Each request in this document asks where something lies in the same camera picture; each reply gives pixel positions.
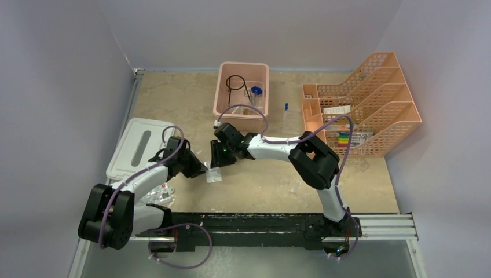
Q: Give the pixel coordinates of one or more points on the white plastic bin lid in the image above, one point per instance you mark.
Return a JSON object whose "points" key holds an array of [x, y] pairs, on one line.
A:
{"points": [[140, 141]]}

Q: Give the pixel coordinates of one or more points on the coloured marker pack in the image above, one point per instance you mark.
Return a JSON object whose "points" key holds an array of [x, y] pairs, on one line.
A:
{"points": [[357, 138]]}

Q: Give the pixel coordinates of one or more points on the clear test tube rack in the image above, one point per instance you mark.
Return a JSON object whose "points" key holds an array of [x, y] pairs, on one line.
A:
{"points": [[291, 123]]}

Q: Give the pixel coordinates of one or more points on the pink plastic bin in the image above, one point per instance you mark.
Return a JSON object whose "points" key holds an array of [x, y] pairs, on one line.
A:
{"points": [[255, 74]]}

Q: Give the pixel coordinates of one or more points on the small white packet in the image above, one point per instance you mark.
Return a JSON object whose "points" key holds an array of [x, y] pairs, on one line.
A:
{"points": [[213, 174]]}

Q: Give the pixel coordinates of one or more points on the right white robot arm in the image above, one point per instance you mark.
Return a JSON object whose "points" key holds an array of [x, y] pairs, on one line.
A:
{"points": [[315, 162]]}

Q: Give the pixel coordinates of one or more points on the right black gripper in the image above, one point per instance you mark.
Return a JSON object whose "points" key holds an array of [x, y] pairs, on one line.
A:
{"points": [[217, 160]]}

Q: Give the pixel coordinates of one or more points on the clear glass beaker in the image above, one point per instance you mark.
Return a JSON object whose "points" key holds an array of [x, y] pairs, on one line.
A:
{"points": [[257, 108]]}

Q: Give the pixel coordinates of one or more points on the blister pack with label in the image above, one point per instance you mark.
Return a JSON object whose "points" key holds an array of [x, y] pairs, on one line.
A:
{"points": [[162, 194]]}

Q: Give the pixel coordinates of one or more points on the white clay triangle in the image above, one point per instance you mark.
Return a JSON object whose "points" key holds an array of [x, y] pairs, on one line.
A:
{"points": [[238, 109]]}

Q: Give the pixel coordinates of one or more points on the orange mesh file organizer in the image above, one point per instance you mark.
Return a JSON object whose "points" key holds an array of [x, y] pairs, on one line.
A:
{"points": [[380, 101]]}

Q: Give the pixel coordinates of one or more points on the black wire tripod stand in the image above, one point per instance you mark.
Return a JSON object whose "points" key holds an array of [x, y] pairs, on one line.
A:
{"points": [[230, 88]]}

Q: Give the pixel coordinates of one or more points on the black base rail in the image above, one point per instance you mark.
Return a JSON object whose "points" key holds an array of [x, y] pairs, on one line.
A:
{"points": [[311, 231]]}

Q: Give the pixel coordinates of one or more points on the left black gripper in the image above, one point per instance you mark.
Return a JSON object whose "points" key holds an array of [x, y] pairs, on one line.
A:
{"points": [[197, 168]]}

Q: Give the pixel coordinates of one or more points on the aluminium frame rail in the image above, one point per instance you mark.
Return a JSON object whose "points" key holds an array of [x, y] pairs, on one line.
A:
{"points": [[373, 227]]}

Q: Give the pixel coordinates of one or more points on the spatula with blue clip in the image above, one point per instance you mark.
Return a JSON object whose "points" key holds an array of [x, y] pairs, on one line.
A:
{"points": [[256, 95]]}

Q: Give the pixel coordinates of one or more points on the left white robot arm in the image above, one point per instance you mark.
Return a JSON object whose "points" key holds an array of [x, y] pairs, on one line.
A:
{"points": [[111, 217]]}

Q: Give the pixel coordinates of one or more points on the white box in organizer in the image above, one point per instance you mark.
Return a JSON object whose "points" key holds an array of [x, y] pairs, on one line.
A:
{"points": [[337, 110]]}

